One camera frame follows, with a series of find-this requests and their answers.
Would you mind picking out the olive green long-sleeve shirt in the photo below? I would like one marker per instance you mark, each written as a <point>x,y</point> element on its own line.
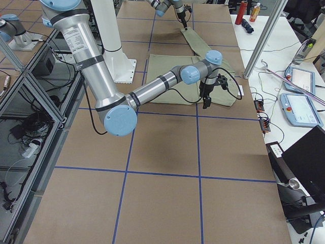
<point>179,76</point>

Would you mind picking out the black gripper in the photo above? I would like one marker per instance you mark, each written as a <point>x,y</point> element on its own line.
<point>207,90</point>
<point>182,17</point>

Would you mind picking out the orange circuit board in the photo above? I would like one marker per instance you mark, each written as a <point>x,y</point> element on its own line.
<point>264,124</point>
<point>259,106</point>

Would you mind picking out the folded dark blue umbrella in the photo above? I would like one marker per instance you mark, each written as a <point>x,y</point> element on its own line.
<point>248,28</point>

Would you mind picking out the white paper hang tag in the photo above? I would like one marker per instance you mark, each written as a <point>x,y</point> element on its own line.
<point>241,92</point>

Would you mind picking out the blue teach pendant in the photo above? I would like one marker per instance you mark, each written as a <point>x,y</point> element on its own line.
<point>300,110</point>
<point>302,78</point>

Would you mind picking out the aluminium frame post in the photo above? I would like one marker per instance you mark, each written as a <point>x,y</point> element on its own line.
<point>267,31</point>

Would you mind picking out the near blue teach pendant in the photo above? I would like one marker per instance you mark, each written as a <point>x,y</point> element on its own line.
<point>300,110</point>

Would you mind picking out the far blue teach pendant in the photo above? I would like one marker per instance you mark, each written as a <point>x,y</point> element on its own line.
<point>302,78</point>

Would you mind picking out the black box with label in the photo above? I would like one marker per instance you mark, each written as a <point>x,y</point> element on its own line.
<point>278,163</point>

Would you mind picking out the white power strip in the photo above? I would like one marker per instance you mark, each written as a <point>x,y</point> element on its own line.
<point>30,150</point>

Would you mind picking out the red water bottle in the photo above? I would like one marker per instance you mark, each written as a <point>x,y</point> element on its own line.
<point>240,14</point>

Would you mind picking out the orange drink bottle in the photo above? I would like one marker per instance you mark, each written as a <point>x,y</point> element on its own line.
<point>255,12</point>

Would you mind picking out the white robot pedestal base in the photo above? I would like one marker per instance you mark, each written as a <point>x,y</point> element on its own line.
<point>122,68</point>

